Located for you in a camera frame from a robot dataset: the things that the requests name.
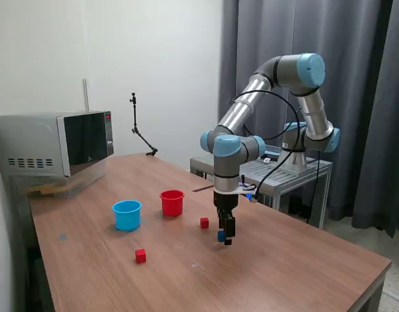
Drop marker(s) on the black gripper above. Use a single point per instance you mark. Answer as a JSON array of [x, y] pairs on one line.
[[225, 201]]

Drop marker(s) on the blue cube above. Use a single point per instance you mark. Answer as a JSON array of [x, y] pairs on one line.
[[221, 236]]

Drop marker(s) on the silver blue UR5e robot arm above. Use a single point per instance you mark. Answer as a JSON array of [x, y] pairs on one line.
[[238, 110]]

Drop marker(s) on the red cube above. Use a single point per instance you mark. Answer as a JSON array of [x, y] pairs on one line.
[[204, 223], [140, 256]]

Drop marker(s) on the black tape strip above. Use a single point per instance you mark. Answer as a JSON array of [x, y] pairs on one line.
[[202, 188]]

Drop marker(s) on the red plastic cup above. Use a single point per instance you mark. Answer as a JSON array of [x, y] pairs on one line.
[[172, 204]]

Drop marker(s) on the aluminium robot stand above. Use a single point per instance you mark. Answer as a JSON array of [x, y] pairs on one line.
[[284, 177]]

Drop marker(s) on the white label tag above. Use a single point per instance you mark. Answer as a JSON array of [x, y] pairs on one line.
[[267, 160]]

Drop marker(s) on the robot teach pendant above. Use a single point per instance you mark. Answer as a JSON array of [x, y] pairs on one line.
[[272, 151]]

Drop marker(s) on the blue plastic cup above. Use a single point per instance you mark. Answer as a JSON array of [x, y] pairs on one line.
[[128, 217]]

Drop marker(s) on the grey-blue tape spot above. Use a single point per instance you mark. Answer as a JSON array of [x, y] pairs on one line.
[[62, 237]]

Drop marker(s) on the wooden plank pieces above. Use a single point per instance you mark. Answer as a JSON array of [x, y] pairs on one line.
[[46, 190]]

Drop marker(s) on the grey curtain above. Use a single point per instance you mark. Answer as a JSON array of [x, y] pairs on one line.
[[365, 97]]

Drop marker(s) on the silver microwave oven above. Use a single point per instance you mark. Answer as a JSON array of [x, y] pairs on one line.
[[33, 139]]

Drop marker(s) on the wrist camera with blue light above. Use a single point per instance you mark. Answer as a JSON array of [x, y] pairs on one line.
[[253, 197]]

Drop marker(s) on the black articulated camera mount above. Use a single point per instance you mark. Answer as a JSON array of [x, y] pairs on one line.
[[134, 113]]

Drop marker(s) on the white wall conduit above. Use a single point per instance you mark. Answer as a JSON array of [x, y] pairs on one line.
[[86, 94]]

